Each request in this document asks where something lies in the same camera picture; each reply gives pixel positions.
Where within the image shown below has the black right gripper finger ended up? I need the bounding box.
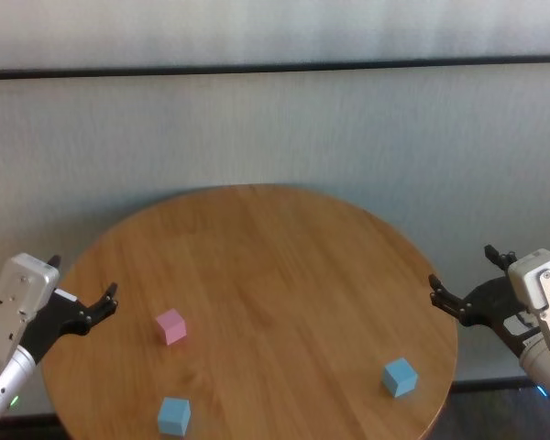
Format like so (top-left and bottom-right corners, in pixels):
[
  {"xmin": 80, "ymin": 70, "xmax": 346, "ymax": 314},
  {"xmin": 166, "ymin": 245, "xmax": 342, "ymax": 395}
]
[
  {"xmin": 483, "ymin": 244, "xmax": 519, "ymax": 276},
  {"xmin": 427, "ymin": 273, "xmax": 471, "ymax": 327}
]

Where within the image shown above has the black horizontal wall rail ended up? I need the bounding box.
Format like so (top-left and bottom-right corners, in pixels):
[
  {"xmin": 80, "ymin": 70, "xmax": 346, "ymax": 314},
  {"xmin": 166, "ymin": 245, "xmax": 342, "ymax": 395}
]
[{"xmin": 0, "ymin": 52, "xmax": 550, "ymax": 82}]

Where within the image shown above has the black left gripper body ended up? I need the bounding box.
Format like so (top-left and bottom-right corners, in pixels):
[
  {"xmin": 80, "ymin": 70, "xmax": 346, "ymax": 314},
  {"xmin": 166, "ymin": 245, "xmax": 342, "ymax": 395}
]
[{"xmin": 20, "ymin": 288, "xmax": 93, "ymax": 364}]

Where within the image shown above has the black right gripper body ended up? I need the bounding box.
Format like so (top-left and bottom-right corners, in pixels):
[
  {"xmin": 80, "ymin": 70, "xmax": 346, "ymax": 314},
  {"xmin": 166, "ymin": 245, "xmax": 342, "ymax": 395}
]
[{"xmin": 458, "ymin": 276, "xmax": 541, "ymax": 358}]

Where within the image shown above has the pink cube block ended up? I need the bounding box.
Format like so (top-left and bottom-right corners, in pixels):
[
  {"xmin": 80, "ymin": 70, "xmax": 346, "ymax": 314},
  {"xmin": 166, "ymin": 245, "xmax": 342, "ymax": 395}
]
[{"xmin": 155, "ymin": 308, "xmax": 188, "ymax": 347}]

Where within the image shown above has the light blue cube block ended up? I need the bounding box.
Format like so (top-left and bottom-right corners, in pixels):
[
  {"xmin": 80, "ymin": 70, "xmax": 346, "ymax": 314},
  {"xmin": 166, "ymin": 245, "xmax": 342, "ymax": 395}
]
[
  {"xmin": 381, "ymin": 357, "xmax": 420, "ymax": 399},
  {"xmin": 157, "ymin": 396, "xmax": 193, "ymax": 435}
]

